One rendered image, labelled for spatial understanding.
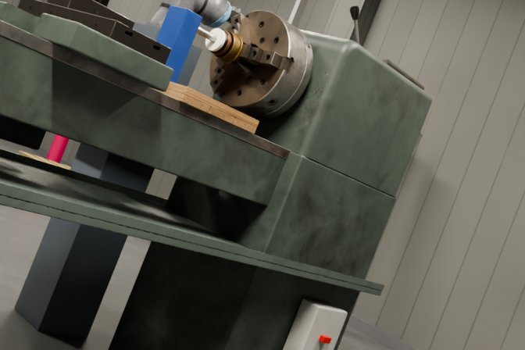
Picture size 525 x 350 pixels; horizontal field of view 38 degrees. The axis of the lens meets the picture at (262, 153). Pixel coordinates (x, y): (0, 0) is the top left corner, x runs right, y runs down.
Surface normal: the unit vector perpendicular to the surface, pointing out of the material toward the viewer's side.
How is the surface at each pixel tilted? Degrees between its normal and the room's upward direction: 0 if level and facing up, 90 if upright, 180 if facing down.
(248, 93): 90
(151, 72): 90
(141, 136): 90
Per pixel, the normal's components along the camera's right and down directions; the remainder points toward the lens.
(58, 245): -0.67, -0.29
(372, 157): 0.70, 0.26
